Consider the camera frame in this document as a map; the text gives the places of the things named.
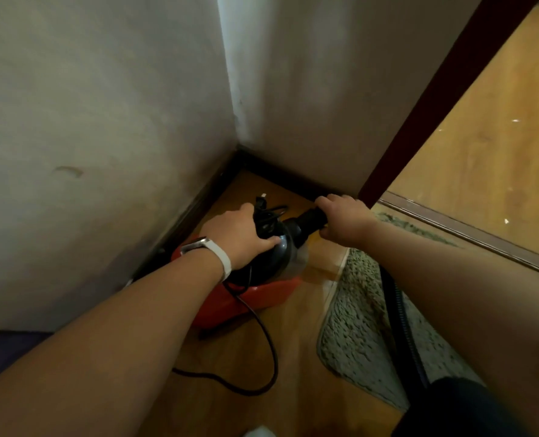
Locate orange wooden door frame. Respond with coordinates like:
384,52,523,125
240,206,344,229
358,0,539,209

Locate person's left forearm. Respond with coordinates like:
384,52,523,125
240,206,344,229
0,249,224,437

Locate person's right forearm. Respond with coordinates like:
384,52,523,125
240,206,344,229
362,222,539,437

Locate person's left hand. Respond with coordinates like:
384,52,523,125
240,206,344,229
198,203,281,271

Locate person's right hand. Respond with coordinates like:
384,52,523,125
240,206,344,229
314,194,379,250

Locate grey-green shaggy door mat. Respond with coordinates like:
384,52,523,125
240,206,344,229
317,211,487,413

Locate black power cord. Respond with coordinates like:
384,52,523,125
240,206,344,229
171,194,291,398

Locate metal door threshold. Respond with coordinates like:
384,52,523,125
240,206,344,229
378,191,539,282

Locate black trousers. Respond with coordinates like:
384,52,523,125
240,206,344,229
389,376,532,437

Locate black vacuum hose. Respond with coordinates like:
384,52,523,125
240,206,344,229
169,206,432,392

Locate white wrist watch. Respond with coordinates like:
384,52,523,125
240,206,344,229
180,237,232,282

